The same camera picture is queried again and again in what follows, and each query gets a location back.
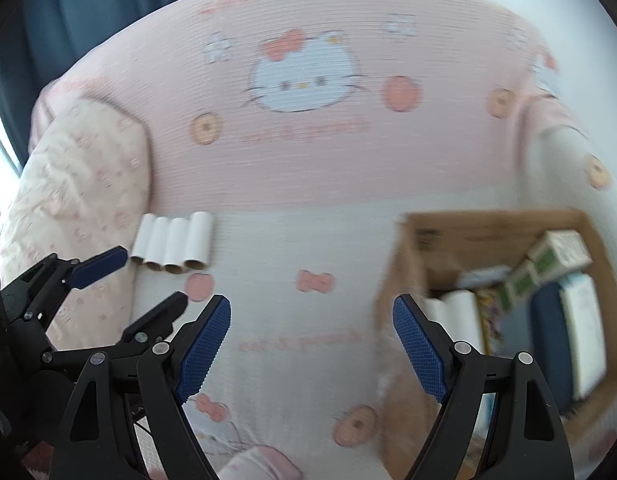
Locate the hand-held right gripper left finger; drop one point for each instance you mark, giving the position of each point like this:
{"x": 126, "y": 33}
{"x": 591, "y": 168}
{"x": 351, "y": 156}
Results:
{"x": 208, "y": 345}

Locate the small green white box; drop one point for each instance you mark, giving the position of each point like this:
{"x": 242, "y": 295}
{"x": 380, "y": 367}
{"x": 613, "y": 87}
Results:
{"x": 518, "y": 285}

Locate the colourful printed packet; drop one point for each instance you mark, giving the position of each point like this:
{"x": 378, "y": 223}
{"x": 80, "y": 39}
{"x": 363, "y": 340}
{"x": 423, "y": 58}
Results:
{"x": 491, "y": 315}

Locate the large green white box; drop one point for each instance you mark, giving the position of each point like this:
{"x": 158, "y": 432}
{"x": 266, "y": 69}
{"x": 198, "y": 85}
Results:
{"x": 563, "y": 252}

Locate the white blue packet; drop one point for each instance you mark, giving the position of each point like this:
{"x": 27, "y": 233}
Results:
{"x": 483, "y": 276}

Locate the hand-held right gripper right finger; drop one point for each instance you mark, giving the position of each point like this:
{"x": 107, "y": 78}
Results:
{"x": 418, "y": 350}

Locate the dark blue pouch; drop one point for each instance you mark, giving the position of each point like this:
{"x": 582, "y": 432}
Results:
{"x": 551, "y": 340}

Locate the dark blue cloth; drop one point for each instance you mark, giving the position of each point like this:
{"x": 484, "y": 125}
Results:
{"x": 88, "y": 15}

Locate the white paper roll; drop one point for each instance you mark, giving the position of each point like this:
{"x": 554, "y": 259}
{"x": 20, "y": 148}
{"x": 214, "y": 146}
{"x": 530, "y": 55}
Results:
{"x": 461, "y": 320}
{"x": 198, "y": 237}
{"x": 141, "y": 240}
{"x": 433, "y": 311}
{"x": 176, "y": 243}
{"x": 158, "y": 242}

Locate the pink printed blanket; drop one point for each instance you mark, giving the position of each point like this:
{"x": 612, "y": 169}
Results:
{"x": 313, "y": 175}

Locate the brown cardboard box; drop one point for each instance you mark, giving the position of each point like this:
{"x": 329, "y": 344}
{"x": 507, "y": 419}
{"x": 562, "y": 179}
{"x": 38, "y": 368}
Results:
{"x": 488, "y": 240}

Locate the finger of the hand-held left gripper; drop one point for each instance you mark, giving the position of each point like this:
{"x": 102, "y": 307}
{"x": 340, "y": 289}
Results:
{"x": 156, "y": 316}
{"x": 98, "y": 266}

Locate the pink patterned quilt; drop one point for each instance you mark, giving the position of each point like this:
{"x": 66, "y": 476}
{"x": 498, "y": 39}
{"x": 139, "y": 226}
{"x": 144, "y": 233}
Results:
{"x": 73, "y": 175}

